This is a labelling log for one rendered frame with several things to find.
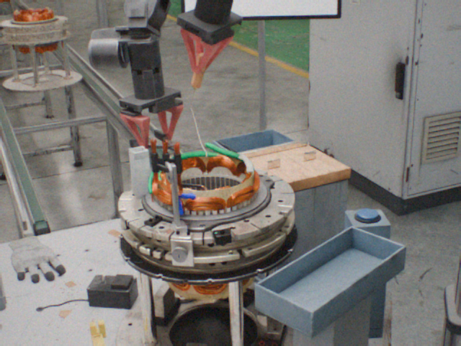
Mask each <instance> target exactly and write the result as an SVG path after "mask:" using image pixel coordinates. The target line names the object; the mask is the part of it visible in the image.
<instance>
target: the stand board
mask: <svg viewBox="0 0 461 346"><path fill-rule="evenodd" d="M314 150H315V151H316V159H313V160H309V161H304V153H307V152H310V151H314ZM272 159H280V167H279V168H276V169H269V170H268V169H267V161H269V160H272ZM250 160H251V161H252V162H253V165H254V167H255V169H260V170H264V171H266V172H268V175H272V174H275V175H277V176H278V177H281V178H282V179H283V180H284V181H285V182H286V183H287V184H289V185H290V186H291V188H292V189H293V191H298V190H304V189H307V188H311V187H317V186H320V185H325V184H328V183H332V182H338V181H341V180H345V179H347V178H350V171H351V169H350V168H349V167H347V166H346V165H345V164H342V163H341V162H339V161H337V160H335V159H333V158H331V157H330V156H327V155H325V154H323V153H321V152H320V151H319V150H318V149H316V148H313V147H311V146H309V145H307V146H303V147H299V148H293V149H289V150H285V151H282V152H278V153H275V154H267V155H264V156H257V157H254V158H250Z"/></svg>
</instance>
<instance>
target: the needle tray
mask: <svg viewBox="0 0 461 346"><path fill-rule="evenodd" d="M406 247H407V246H405V245H403V244H399V243H396V242H394V241H391V240H388V239H384V238H382V237H380V236H378V235H376V234H373V233H370V232H367V231H364V230H361V229H357V228H355V227H353V226H351V227H349V228H348V229H346V230H344V231H342V232H340V233H339V234H337V235H336V236H335V237H333V238H332V239H329V240H328V241H326V242H324V243H322V244H321V245H319V246H318V247H315V248H314V249H313V250H311V251H310V252H308V253H307V254H304V255H303V256H301V257H299V258H297V259H296V260H294V261H292V263H290V264H288V265H286V266H284V267H283V268H281V269H280V270H278V271H276V272H274V273H272V274H271V275H269V276H267V278H265V279H263V280H261V281H259V282H258V283H256V284H255V309H256V310H257V311H260V312H261V313H264V314H266V315H267V316H270V317H272V318H273V319H276V320H278V321H280V323H282V324H284V325H286V326H288V327H291V328H293V329H294V335H293V346H368V342H369V330H370V306H371V294H372V293H373V292H374V291H376V290H377V289H379V288H380V287H382V286H383V285H384V284H386V283H387V282H388V281H390V280H391V279H392V278H394V277H395V276H396V275H397V274H398V273H400V272H401V271H403V270H405V264H406Z"/></svg>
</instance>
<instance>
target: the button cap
mask: <svg viewBox="0 0 461 346"><path fill-rule="evenodd" d="M378 215H379V213H378V212H377V211H376V210H373V209H368V208H365V209H361V210H359V211H358V212H357V217H358V218H361V219H363V220H367V221H371V220H375V219H377V218H378Z"/></svg>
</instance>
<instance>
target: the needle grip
mask: <svg viewBox="0 0 461 346"><path fill-rule="evenodd" d="M203 55H204V53H200V54H198V57H197V64H198V63H199V62H200V60H201V59H202V57H203ZM205 66H206V65H205ZM204 72H205V67H204V68H203V70H202V71H201V73H200V74H196V73H195V72H193V75H192V81H191V86H192V88H196V89H198V88H200V87H201V84H202V78H203V75H204Z"/></svg>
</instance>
